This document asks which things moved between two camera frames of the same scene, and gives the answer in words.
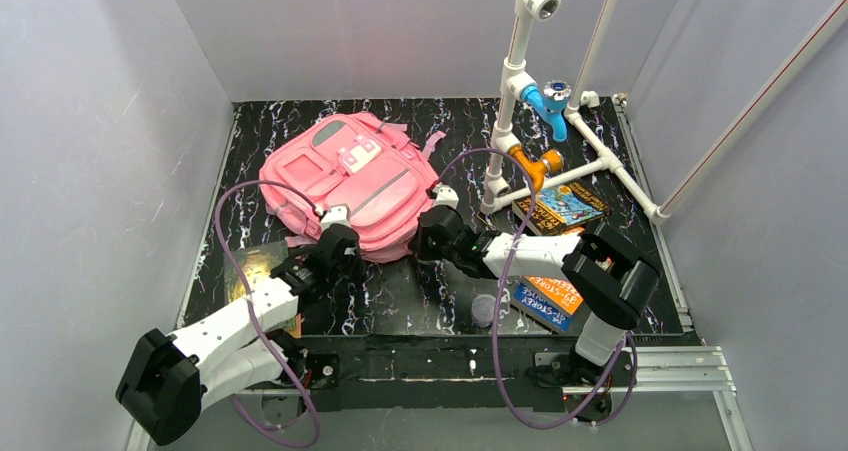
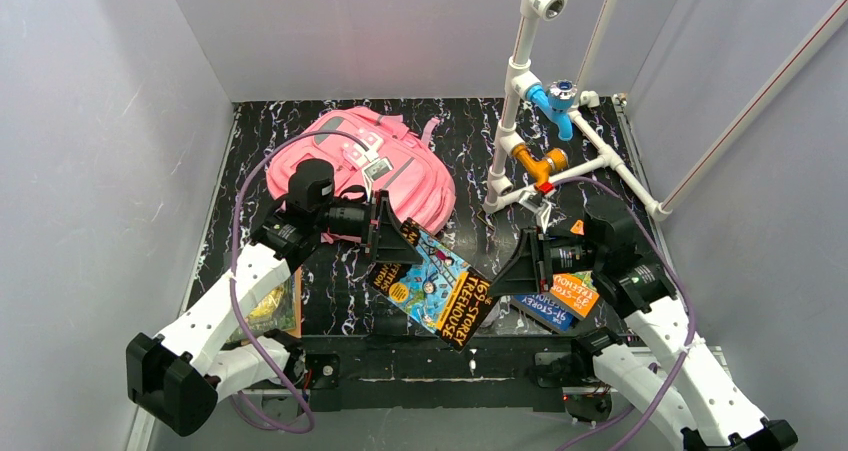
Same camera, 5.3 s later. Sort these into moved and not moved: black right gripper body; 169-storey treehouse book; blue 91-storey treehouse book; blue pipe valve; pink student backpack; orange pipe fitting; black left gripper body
Moved: black left gripper body; 169-storey treehouse book; black right gripper body
Not moved: blue 91-storey treehouse book; pink student backpack; blue pipe valve; orange pipe fitting
